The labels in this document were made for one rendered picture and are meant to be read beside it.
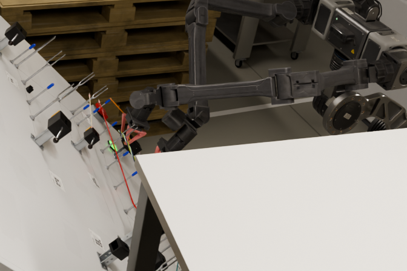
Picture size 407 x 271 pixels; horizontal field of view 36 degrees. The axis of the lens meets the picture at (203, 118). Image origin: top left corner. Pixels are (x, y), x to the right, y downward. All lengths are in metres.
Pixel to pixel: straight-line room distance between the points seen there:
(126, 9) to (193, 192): 2.70
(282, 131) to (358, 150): 3.40
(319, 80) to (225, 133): 2.42
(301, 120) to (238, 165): 3.71
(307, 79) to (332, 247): 1.07
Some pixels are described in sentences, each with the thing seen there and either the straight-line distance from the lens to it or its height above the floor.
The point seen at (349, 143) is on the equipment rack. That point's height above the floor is 1.85.
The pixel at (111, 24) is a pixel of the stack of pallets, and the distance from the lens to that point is 3.51.
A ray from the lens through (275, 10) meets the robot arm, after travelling 2.45.
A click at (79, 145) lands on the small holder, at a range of 1.79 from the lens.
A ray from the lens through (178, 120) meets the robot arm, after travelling 2.14.
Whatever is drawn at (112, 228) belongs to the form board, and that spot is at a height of 1.26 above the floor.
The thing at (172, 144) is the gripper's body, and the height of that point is 1.12.
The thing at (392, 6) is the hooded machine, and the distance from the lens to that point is 4.51.
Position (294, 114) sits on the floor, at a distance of 4.66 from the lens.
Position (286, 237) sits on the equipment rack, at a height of 1.85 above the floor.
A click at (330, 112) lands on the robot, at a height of 1.16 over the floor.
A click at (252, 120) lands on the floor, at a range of 4.45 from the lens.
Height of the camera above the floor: 2.40
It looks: 34 degrees down
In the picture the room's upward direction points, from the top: 13 degrees clockwise
